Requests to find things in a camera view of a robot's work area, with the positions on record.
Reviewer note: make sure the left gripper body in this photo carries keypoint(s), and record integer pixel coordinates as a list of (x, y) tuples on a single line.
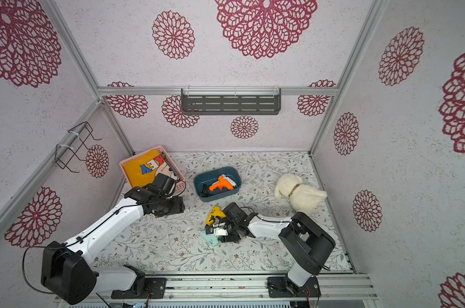
[(169, 206)]

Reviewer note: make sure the mint green hot glue gun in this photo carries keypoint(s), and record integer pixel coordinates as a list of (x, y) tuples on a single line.
[(210, 239)]

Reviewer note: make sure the orange hot glue gun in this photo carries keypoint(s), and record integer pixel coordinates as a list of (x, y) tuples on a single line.
[(216, 186)]

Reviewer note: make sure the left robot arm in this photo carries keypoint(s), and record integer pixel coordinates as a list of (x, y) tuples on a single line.
[(67, 269)]

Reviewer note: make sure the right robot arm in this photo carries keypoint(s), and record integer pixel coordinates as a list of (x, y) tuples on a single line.
[(308, 243)]

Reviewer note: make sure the yellow hot glue gun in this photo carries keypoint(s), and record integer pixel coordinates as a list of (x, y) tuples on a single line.
[(214, 216)]

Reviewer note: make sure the teal plastic storage box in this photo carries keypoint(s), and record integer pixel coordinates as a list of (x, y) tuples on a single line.
[(203, 181)]

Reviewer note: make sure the pink perforated basket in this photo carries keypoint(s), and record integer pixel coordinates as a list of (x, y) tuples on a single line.
[(151, 165)]

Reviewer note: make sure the yellow cartoon cloth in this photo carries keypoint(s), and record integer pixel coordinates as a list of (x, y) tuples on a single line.
[(147, 167)]

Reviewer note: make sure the white plush dog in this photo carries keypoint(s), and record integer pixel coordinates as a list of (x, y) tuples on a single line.
[(302, 197)]

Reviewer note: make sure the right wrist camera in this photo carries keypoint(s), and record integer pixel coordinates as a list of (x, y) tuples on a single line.
[(220, 230)]

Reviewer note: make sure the black wire wall rack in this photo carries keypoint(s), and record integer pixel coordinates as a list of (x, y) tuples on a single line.
[(64, 154)]

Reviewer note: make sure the grey wall shelf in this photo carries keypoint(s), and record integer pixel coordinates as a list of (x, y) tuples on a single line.
[(231, 102)]

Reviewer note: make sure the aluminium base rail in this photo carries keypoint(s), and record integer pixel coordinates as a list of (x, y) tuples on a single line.
[(201, 288)]

